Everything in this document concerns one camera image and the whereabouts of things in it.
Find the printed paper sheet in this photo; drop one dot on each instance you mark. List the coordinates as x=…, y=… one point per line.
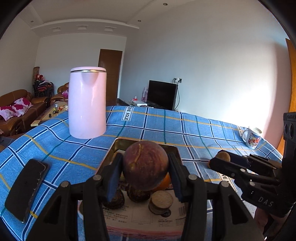
x=138, y=217

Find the pink floral pillow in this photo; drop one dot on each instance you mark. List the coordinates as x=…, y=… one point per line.
x=22, y=105
x=7, y=112

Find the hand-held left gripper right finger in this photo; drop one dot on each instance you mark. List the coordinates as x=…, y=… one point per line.
x=177, y=183

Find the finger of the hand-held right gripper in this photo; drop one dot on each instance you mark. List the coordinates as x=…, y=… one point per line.
x=229, y=166
x=261, y=162

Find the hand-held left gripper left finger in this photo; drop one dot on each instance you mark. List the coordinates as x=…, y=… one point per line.
x=113, y=183

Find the round tan-topped brown cake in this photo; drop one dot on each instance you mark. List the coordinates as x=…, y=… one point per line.
x=160, y=201

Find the blue plaid tablecloth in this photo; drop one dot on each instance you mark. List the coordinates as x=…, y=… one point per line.
x=161, y=129

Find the purple round fruit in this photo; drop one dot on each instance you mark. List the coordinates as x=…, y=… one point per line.
x=145, y=165

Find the metal tin tray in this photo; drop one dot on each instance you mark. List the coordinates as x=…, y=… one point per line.
x=120, y=142

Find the black smartphone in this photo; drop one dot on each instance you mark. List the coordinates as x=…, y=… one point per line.
x=25, y=187

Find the white wall socket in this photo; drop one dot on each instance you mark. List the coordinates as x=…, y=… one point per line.
x=177, y=80

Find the wooden coffee table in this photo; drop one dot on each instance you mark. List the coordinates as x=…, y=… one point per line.
x=49, y=115

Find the white printed mug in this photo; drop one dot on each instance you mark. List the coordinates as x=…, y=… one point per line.
x=252, y=138

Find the small olive-brown fruit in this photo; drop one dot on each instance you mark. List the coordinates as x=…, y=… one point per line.
x=223, y=155

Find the stacked dark chairs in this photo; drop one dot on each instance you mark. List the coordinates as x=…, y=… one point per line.
x=42, y=88

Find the pink bottle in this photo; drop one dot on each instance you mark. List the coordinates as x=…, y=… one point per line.
x=145, y=93

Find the black television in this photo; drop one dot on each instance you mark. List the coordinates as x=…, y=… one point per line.
x=161, y=95

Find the dark chocolate muffin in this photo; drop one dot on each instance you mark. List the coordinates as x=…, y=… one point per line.
x=138, y=195
x=115, y=201

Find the white flat box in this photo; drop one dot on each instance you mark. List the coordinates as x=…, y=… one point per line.
x=137, y=102

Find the dark brown interior door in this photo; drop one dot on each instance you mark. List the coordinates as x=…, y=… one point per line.
x=111, y=69

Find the orange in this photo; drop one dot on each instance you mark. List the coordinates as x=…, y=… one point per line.
x=165, y=183

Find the brown leather sofa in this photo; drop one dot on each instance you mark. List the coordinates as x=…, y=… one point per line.
x=25, y=118

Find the pink electric kettle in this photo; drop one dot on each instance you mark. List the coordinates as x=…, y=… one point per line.
x=87, y=102

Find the light wooden door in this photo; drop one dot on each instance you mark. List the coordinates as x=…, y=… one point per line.
x=291, y=81

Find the low television stand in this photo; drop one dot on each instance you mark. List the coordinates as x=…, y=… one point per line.
x=123, y=103

